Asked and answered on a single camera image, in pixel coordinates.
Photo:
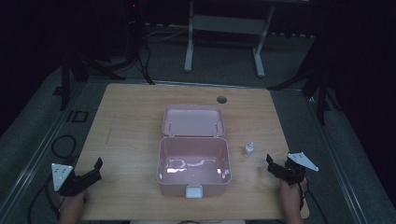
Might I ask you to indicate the dark equipment tower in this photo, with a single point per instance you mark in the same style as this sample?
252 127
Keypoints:
134 28

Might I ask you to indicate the person's left hand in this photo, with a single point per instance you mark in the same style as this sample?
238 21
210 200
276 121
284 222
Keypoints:
77 202

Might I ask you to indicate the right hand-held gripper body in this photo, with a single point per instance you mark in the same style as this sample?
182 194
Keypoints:
295 169

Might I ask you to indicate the black floor socket plate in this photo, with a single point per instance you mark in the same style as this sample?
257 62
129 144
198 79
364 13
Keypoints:
77 116

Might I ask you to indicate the black tripod stand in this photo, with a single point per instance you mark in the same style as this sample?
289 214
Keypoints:
317 81
77 68

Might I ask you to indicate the white metal table frame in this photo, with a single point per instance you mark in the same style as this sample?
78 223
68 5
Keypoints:
224 25

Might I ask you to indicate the person's right hand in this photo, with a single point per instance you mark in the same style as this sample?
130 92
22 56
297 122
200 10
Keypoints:
290 194

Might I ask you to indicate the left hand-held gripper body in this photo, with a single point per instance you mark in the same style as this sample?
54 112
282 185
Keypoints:
67 180

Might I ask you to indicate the pink plastic box with lid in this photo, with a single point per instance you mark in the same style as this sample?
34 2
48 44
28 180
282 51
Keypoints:
193 155

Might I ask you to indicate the small white bottle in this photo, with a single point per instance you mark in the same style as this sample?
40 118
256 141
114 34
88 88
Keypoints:
249 150

